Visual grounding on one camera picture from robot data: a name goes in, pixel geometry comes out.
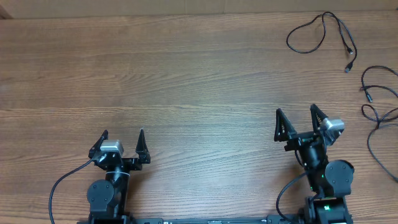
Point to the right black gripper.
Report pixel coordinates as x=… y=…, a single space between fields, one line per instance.
x=297 y=138

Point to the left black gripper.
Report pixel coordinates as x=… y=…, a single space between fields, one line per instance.
x=136 y=163

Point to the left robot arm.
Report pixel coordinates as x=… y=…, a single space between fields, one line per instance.
x=108 y=196

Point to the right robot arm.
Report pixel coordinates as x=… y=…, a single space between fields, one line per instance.
x=330 y=181

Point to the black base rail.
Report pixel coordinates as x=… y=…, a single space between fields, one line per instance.
x=214 y=220

